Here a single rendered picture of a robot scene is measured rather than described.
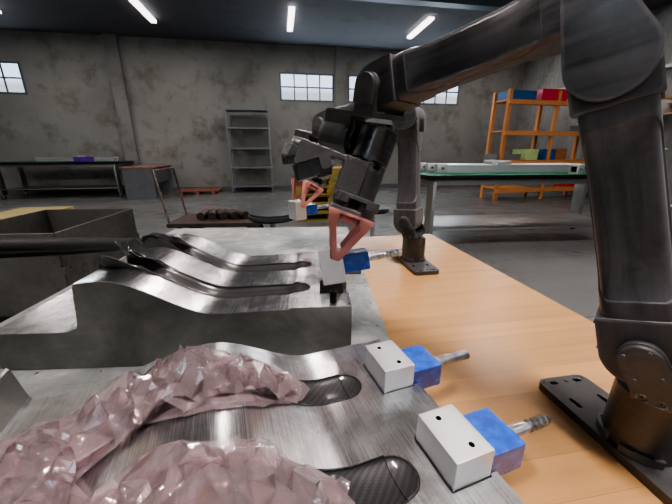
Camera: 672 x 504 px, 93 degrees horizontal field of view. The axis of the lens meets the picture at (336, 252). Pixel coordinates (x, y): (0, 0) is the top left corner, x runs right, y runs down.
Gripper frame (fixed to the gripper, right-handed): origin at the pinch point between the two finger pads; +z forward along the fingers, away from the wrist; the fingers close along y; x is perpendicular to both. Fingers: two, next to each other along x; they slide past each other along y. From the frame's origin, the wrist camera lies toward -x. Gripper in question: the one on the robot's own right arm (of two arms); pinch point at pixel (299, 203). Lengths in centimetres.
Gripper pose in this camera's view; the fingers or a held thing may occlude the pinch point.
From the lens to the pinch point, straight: 97.7
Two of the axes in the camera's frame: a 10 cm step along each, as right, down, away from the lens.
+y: 5.6, 2.5, -7.9
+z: -3.8, 9.2, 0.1
